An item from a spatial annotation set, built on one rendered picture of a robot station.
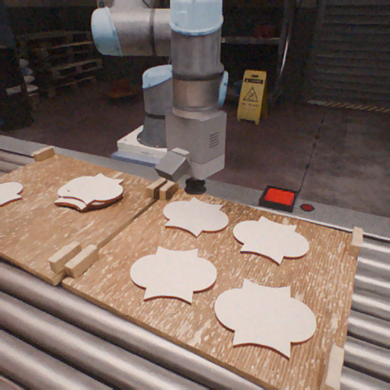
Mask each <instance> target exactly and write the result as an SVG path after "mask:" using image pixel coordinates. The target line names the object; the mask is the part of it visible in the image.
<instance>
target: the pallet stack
mask: <svg viewBox="0 0 390 390"><path fill-rule="evenodd" d="M77 35H82V38H83V40H77ZM60 37H63V39H62V40H61V38H60ZM13 38H14V41H20V44H15V43H14V44H15V46H16V50H20V53H19V54H18V56H19V59H25V60H27V61H28V62H29V64H28V65H27V66H26V67H28V68H30V69H31V70H32V71H33V72H32V73H31V74H30V76H32V77H35V79H34V80H33V81H32V82H30V84H29V85H33V86H36V87H38V89H37V90H35V91H37V92H38V93H39V95H41V94H45V95H46V98H52V97H55V96H58V95H61V94H66V93H69V92H72V91H76V90H78V89H80V88H84V87H87V86H89V85H93V84H96V78H95V77H96V75H94V69H99V68H102V63H101V59H93V58H94V57H93V53H92V50H94V45H93V44H94V41H90V40H92V38H91V32H90V31H89V32H76V31H50V32H42V33H35V34H22V35H13ZM81 44H84V45H85V50H81V49H79V48H81ZM81 53H84V58H81V57H79V54H81ZM91 62H93V65H92V66H84V64H88V63H91ZM81 72H85V74H84V75H82V74H81ZM87 79H88V84H86V85H81V86H77V84H78V83H82V82H83V81H84V80H87ZM67 87H68V91H62V92H59V93H56V92H55V91H56V90H59V89H62V88H67Z"/></svg>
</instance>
